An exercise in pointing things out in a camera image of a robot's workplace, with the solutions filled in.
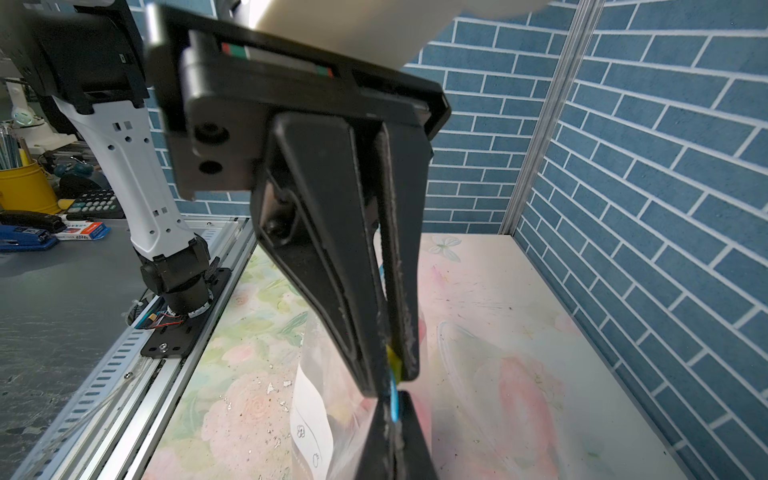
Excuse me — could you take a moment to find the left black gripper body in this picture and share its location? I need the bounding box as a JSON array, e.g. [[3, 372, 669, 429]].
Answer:
[[145, 3, 451, 201]]

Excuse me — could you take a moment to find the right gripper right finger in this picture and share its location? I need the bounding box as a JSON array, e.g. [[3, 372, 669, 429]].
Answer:
[[393, 391, 438, 480]]

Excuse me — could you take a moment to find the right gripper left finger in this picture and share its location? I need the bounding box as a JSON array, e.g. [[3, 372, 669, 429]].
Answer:
[[354, 398, 398, 480]]

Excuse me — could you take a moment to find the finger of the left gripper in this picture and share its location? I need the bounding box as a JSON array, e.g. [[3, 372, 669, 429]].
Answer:
[[375, 123, 432, 381], [250, 112, 389, 397]]

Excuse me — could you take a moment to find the clear zip top bag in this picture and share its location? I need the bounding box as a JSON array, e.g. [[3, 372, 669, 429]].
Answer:
[[290, 263, 430, 480]]

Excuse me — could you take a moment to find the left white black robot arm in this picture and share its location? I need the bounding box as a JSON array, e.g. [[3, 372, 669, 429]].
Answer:
[[1, 1, 451, 397]]

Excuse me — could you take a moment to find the black calculator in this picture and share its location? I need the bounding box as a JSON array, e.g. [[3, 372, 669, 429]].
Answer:
[[64, 189, 125, 221]]

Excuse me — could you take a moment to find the yellow pen holder cup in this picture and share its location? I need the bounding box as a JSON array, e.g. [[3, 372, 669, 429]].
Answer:
[[0, 163, 61, 214]]

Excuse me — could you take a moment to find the blue stapler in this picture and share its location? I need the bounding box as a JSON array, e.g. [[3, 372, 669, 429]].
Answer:
[[0, 225, 59, 253]]

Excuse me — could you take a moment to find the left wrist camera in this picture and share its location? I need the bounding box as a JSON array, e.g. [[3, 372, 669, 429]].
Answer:
[[232, 0, 546, 69]]

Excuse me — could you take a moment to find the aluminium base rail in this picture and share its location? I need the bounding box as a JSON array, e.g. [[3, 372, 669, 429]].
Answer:
[[12, 216, 255, 479]]

